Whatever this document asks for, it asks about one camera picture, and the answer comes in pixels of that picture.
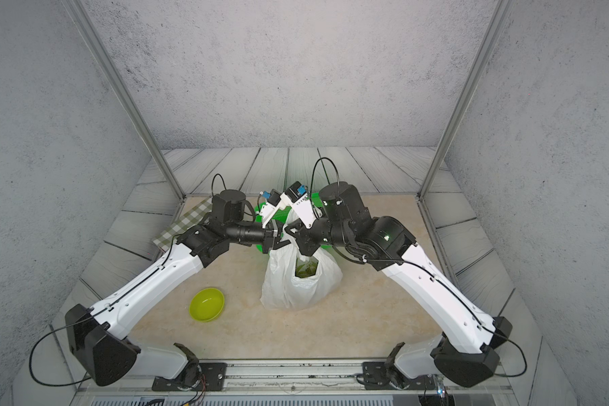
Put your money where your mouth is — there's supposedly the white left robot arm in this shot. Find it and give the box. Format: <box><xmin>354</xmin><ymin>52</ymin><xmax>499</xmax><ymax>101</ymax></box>
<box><xmin>64</xmin><ymin>189</ymin><xmax>292</xmax><ymax>390</ymax></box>

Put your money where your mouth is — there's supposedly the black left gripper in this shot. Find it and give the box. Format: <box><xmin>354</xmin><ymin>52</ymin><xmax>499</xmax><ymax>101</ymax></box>
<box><xmin>224</xmin><ymin>217</ymin><xmax>297</xmax><ymax>255</ymax></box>

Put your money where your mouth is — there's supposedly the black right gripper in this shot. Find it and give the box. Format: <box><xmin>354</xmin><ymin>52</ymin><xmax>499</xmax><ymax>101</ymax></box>
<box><xmin>283</xmin><ymin>208</ymin><xmax>357</xmax><ymax>257</ymax></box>

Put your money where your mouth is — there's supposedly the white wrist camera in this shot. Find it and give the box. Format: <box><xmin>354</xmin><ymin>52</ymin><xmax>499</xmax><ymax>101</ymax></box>
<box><xmin>259</xmin><ymin>189</ymin><xmax>291</xmax><ymax>228</ymax></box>
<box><xmin>281</xmin><ymin>181</ymin><xmax>318</xmax><ymax>229</ymax></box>

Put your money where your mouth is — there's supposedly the left aluminium frame post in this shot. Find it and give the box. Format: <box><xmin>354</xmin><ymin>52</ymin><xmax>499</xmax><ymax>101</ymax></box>
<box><xmin>63</xmin><ymin>0</ymin><xmax>186</xmax><ymax>202</ymax></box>

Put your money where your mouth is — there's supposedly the aluminium frame post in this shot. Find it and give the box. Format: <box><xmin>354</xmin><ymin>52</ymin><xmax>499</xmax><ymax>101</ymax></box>
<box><xmin>63</xmin><ymin>0</ymin><xmax>186</xmax><ymax>202</ymax></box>
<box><xmin>418</xmin><ymin>0</ymin><xmax>514</xmax><ymax>201</ymax></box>

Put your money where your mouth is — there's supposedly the right aluminium frame post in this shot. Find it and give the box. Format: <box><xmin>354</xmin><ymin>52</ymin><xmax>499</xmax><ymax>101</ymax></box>
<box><xmin>418</xmin><ymin>0</ymin><xmax>514</xmax><ymax>201</ymax></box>

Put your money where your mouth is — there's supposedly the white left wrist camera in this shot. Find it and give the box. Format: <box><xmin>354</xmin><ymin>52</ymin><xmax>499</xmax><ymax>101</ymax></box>
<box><xmin>259</xmin><ymin>189</ymin><xmax>291</xmax><ymax>228</ymax></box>

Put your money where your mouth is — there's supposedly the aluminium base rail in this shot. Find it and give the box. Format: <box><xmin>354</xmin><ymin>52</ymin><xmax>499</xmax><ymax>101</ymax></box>
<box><xmin>71</xmin><ymin>359</ymin><xmax>518</xmax><ymax>405</ymax></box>

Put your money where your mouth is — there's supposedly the white lemon print plastic bag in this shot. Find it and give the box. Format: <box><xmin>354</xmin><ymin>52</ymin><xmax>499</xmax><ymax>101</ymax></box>
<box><xmin>261</xmin><ymin>233</ymin><xmax>343</xmax><ymax>311</ymax></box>

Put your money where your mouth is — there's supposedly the lime green bowl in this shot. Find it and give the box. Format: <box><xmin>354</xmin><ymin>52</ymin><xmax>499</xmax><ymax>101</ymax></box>
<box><xmin>189</xmin><ymin>288</ymin><xmax>225</xmax><ymax>322</ymax></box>

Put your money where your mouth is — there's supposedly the green plastic basket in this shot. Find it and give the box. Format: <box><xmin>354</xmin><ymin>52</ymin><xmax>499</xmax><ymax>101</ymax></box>
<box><xmin>254</xmin><ymin>193</ymin><xmax>323</xmax><ymax>225</ymax></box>

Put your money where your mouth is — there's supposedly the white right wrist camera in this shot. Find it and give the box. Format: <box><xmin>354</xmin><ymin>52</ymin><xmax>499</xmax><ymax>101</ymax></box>
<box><xmin>281</xmin><ymin>181</ymin><xmax>318</xmax><ymax>229</ymax></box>

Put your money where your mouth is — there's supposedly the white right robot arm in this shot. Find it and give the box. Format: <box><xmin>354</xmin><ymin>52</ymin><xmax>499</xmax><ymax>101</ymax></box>
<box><xmin>281</xmin><ymin>181</ymin><xmax>513</xmax><ymax>387</ymax></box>

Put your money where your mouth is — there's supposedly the green white checkered cloth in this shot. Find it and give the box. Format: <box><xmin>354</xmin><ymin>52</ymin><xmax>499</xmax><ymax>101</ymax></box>
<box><xmin>152</xmin><ymin>196</ymin><xmax>211</xmax><ymax>252</ymax></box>

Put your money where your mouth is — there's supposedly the green unripe pineapple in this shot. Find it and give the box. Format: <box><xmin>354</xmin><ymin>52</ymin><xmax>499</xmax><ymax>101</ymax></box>
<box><xmin>294</xmin><ymin>257</ymin><xmax>318</xmax><ymax>279</ymax></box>

